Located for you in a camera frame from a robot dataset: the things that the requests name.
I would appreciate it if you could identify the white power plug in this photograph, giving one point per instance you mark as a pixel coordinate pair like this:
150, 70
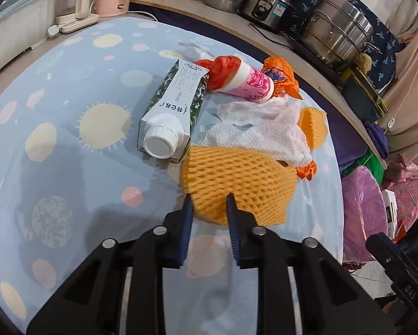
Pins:
53, 31

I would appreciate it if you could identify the black induction cooker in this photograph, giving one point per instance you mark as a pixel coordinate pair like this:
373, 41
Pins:
321, 50

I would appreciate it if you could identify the large orange foam net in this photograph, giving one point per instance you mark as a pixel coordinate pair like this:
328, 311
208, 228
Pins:
260, 184

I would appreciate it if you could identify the red plastic bag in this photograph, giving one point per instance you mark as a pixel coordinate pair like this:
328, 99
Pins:
221, 70

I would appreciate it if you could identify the brown sponge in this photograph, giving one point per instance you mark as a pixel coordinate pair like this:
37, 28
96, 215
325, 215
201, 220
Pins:
363, 62

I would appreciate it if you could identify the dark blue basin stack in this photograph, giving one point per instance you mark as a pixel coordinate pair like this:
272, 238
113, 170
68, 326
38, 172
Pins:
361, 96

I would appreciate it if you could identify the pink lined trash bin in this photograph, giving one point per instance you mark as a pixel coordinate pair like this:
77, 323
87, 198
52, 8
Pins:
364, 214

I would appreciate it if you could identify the white dish rack with lid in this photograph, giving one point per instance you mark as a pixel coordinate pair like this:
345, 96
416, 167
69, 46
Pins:
23, 25

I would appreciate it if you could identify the small orange foam net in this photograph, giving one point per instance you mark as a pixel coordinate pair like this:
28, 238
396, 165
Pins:
313, 124

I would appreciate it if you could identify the silver rice cooker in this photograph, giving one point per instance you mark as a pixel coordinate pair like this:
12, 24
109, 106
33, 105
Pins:
268, 13

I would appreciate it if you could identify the white electric kettle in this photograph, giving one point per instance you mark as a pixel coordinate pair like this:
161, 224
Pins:
81, 17

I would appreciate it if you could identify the clear crumpled plastic wrapper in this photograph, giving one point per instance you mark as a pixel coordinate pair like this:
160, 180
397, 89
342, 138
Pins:
193, 52

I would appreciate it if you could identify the orange plastic bag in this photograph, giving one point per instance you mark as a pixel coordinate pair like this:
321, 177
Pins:
282, 74

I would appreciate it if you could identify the purple folded cloth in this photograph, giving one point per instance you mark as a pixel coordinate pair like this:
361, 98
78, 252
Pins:
378, 138

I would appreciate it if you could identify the large steel steamer pot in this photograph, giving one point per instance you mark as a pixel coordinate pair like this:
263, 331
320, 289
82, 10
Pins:
341, 18

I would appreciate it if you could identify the green plastic bag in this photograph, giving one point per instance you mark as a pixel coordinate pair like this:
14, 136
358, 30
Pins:
370, 161

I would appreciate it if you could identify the green white milk carton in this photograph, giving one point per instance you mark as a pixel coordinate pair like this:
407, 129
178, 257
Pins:
166, 127

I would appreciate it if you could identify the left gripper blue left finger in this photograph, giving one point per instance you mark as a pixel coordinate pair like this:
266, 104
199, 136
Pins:
186, 216

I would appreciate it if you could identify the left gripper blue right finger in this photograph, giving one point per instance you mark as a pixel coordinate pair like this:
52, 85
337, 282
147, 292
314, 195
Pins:
232, 215

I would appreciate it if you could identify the white foam net wrap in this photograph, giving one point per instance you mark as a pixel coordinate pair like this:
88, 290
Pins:
270, 128

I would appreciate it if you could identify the pink white paper cup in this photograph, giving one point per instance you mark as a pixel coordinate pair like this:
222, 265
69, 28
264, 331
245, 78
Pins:
250, 84

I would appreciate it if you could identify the blue patterned tablecloth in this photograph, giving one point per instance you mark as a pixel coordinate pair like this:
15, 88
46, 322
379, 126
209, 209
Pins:
71, 176

